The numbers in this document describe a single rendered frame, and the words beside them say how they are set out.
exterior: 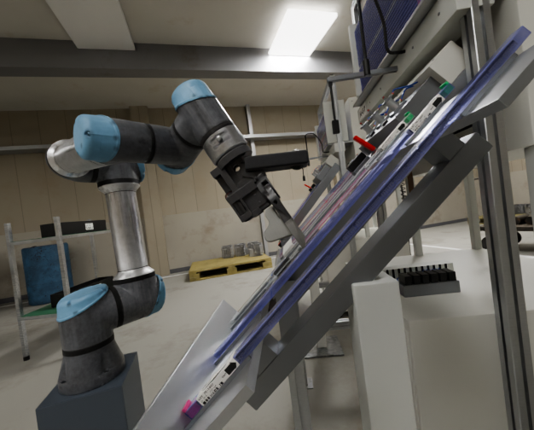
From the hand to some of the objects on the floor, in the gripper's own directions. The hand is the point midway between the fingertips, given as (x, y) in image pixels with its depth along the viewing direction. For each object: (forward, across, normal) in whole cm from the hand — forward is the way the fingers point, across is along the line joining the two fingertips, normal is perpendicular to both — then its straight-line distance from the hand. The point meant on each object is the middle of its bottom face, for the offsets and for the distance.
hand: (303, 238), depth 49 cm
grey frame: (+87, -51, -21) cm, 103 cm away
